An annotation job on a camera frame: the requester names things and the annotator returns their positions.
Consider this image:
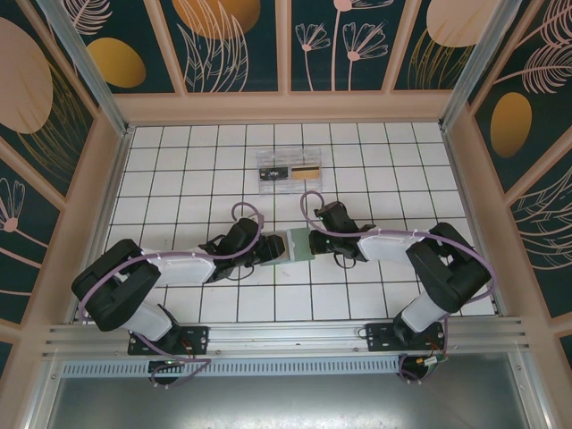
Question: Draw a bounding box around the grey-green card holder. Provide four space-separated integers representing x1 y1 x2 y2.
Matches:
259 226 313 268

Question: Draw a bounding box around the gold credit card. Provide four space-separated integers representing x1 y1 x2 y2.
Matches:
291 165 321 182

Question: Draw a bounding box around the black credit card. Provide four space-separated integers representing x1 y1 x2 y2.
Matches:
259 167 292 183

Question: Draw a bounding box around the clear acrylic box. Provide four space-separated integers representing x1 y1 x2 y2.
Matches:
256 148 324 198

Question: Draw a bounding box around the grey metal sheet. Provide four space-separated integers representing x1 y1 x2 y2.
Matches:
39 374 544 429

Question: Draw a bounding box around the small green connector board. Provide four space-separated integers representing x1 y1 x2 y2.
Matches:
415 352 449 371

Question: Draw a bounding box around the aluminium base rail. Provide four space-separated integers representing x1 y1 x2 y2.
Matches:
42 315 533 358

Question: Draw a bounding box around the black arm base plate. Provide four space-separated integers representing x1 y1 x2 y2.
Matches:
128 324 210 358
366 321 448 354

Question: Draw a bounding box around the grey slotted cable duct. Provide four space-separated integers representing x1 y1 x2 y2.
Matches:
60 357 401 377

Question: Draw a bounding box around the aluminium side rail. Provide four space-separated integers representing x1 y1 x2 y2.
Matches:
440 127 507 316
66 127 136 324

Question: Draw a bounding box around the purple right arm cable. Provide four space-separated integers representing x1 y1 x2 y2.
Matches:
299 190 498 385

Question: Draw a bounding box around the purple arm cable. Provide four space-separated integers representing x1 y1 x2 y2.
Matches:
299 190 498 385
76 201 265 389

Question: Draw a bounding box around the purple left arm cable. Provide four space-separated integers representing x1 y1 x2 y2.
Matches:
76 201 265 389

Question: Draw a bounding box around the aluminium corner post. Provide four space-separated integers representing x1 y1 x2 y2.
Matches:
36 0 136 138
439 0 519 133

